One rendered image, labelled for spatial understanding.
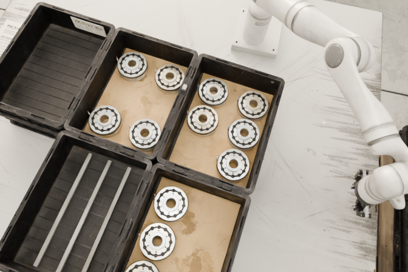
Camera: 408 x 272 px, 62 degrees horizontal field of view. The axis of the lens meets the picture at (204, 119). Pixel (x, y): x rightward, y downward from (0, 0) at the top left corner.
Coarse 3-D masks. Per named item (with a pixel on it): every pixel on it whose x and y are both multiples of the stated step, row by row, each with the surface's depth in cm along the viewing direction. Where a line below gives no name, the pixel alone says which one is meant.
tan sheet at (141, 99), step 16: (160, 64) 123; (176, 64) 124; (112, 80) 120; (144, 80) 121; (112, 96) 118; (128, 96) 118; (144, 96) 118; (160, 96) 119; (176, 96) 119; (128, 112) 116; (144, 112) 116; (160, 112) 116; (128, 128) 114; (160, 128) 114; (128, 144) 112
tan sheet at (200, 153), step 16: (224, 80) 122; (272, 96) 120; (224, 112) 117; (224, 128) 115; (176, 144) 112; (192, 144) 112; (208, 144) 113; (224, 144) 113; (256, 144) 113; (176, 160) 110; (192, 160) 110; (208, 160) 111
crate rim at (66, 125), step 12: (144, 36) 116; (108, 48) 113; (180, 48) 116; (192, 60) 113; (96, 72) 110; (84, 96) 107; (180, 96) 108; (72, 108) 105; (168, 120) 105; (84, 132) 102; (108, 144) 101; (120, 144) 101; (156, 144) 102; (144, 156) 100; (156, 156) 100
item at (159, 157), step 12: (216, 60) 113; (192, 72) 111; (252, 72) 112; (264, 72) 112; (276, 96) 109; (180, 108) 106; (276, 108) 108; (168, 132) 103; (264, 144) 103; (180, 168) 99; (216, 180) 98; (252, 180) 99; (252, 192) 98
